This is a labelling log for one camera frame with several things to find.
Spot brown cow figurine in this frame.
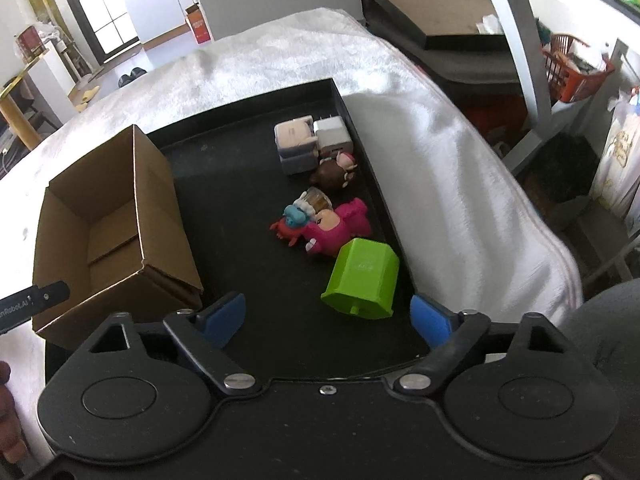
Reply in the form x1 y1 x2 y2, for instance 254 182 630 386
309 152 358 190

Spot black slippers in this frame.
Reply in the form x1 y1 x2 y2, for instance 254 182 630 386
117 67 146 88

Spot lavender beige charger box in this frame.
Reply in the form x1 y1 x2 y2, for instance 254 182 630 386
273 116 319 176

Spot brown cardboard box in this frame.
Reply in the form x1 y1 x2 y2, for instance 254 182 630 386
32 126 203 350

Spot white shopping bag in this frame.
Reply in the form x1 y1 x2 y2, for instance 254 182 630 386
590 87 639 236

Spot black framed board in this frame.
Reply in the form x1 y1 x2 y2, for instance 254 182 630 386
362 0 495 48

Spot red basket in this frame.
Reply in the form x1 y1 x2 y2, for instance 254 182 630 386
542 34 615 104

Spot white plug adapter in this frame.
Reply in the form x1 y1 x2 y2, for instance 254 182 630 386
314 116 354 157

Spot green hexagonal block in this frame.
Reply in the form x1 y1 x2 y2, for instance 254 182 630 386
321 238 400 320

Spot grey white desk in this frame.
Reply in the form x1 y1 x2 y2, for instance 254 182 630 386
466 0 640 176

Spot red box on table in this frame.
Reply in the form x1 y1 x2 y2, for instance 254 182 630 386
15 25 46 62

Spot round gold side table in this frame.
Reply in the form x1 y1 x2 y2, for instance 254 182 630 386
0 49 49 152

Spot person left hand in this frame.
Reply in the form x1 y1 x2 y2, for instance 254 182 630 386
0 361 28 464

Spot blue red chef figurine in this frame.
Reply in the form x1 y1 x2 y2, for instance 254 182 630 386
269 186 333 247

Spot black tray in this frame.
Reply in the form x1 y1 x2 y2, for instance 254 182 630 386
145 79 427 379

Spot pink bear figurine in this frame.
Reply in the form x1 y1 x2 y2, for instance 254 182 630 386
303 197 373 257

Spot orange cardboard box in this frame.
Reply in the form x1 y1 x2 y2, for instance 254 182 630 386
186 3 212 44

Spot white blanket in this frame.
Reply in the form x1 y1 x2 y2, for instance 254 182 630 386
1 9 582 322

